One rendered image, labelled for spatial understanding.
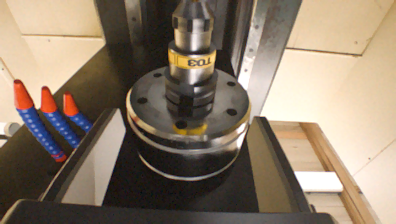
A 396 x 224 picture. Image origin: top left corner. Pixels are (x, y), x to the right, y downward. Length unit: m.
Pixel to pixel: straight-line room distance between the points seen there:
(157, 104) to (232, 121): 0.09
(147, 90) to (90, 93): 0.26
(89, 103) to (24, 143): 0.13
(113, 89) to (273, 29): 0.56
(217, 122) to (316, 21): 1.07
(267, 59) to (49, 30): 1.16
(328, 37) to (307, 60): 0.16
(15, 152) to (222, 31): 0.70
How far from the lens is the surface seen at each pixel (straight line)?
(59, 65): 1.44
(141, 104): 0.21
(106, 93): 0.47
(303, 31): 1.20
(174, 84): 0.19
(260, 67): 0.78
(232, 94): 0.23
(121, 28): 0.74
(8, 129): 1.05
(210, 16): 0.18
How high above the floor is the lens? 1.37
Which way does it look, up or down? 41 degrees up
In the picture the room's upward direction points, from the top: 175 degrees counter-clockwise
